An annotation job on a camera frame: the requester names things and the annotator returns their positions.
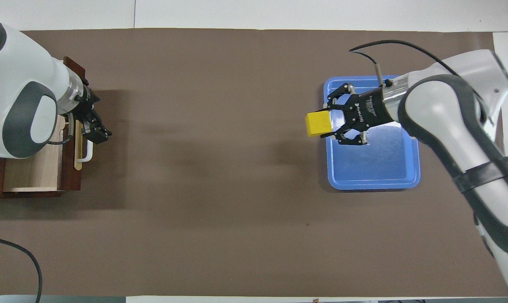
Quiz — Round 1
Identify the yellow cube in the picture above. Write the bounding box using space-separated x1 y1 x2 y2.
305 110 333 138

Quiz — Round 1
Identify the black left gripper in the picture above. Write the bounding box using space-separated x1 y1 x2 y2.
67 78 113 145

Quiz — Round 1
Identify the wooden drawer with white handle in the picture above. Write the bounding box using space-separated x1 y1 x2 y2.
3 56 95 193

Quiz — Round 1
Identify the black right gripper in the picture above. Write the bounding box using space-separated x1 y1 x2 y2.
320 83 396 146

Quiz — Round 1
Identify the blue plastic tray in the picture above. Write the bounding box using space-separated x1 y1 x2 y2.
323 76 421 191

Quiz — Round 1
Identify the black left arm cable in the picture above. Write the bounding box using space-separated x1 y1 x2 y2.
0 235 42 303

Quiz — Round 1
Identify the brown paper table mat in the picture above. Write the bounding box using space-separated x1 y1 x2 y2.
0 28 508 297

